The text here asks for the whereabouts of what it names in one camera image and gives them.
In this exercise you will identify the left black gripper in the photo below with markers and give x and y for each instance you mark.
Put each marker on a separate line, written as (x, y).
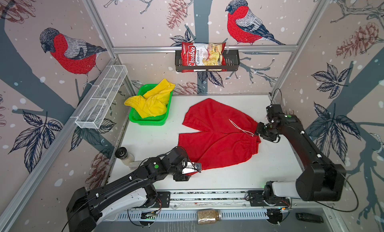
(182, 177)

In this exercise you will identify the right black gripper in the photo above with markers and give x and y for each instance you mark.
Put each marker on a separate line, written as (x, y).
(269, 138)

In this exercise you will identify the red shorts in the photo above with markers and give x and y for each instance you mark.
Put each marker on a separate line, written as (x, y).
(224, 135)

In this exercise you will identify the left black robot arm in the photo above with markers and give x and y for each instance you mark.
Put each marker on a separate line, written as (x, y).
(87, 208)

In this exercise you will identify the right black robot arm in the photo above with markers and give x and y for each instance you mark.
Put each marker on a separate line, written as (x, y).
(321, 179)

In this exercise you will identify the yellow shorts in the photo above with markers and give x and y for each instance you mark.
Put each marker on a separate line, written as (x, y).
(154, 102)

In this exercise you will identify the black-capped white bottle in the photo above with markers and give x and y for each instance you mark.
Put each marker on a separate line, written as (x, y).
(125, 157)

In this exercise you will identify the green plastic basket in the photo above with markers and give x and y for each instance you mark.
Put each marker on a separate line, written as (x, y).
(134, 116)

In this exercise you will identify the glass jar of grains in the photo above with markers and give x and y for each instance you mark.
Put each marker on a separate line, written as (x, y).
(205, 217)

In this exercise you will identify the black remote device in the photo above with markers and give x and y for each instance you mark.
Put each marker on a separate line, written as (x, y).
(311, 218)

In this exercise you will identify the red Chuba chips bag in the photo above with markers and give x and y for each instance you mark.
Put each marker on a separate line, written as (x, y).
(202, 54)

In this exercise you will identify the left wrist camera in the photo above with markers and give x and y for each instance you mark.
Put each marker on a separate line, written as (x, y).
(191, 168)

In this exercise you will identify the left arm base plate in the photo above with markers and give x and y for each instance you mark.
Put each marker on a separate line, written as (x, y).
(162, 201)

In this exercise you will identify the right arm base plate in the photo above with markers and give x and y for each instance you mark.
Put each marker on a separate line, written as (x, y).
(258, 198)

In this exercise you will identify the black wall shelf basket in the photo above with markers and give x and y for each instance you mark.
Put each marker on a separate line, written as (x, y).
(231, 58)

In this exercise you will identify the white wire mesh basket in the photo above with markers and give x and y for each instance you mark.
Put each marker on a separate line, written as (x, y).
(95, 110)

